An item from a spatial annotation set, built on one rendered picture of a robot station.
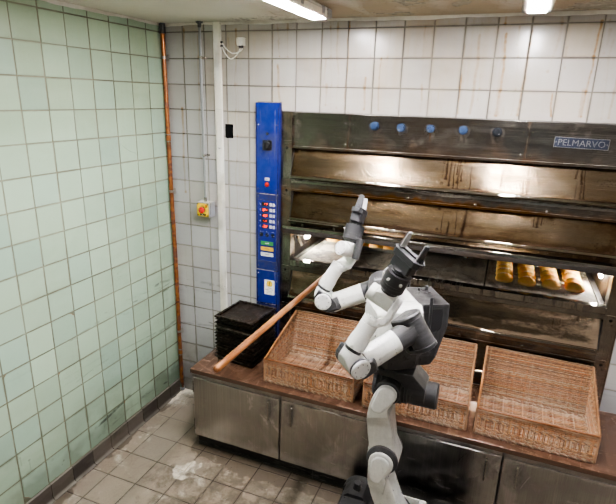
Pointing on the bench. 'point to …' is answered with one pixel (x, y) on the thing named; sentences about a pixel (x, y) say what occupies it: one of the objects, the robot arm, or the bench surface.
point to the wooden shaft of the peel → (263, 328)
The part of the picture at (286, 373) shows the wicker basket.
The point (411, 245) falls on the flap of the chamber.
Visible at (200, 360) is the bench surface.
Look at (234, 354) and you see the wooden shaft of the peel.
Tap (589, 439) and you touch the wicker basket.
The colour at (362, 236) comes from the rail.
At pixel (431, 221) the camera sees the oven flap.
